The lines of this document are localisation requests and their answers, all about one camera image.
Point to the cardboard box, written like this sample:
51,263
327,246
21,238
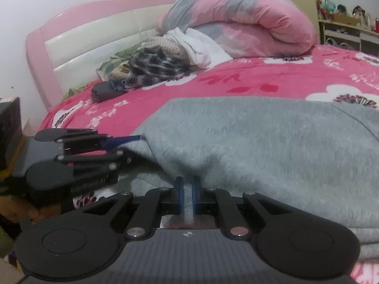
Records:
345,19

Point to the plaid garment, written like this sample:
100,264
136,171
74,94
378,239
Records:
154,68

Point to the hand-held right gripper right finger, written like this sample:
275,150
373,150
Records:
195,196

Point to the beige knit garment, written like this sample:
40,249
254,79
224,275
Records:
165,46

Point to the pale yellow wardrobe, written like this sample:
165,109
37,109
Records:
296,0

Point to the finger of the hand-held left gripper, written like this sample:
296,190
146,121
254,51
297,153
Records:
124,141
97,158

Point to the teal toy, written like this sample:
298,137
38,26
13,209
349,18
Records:
329,5

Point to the red bottle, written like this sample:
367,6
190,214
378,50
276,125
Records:
377,25

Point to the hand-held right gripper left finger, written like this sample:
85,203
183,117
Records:
178,196

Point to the white shelf unit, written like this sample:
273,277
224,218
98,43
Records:
349,35

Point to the white garment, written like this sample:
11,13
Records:
204,50

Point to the black box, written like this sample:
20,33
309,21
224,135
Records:
10,130

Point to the grey fleece sweatshirt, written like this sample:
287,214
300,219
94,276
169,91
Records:
251,153

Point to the dark folded garment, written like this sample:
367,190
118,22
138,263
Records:
103,91

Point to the pink white bed headboard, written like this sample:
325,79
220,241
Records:
88,41

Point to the beige folded cloth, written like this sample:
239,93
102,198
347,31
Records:
120,72

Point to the pink grey rolled quilt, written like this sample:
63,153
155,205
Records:
251,20

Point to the pink floral bed sheet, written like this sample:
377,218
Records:
237,80

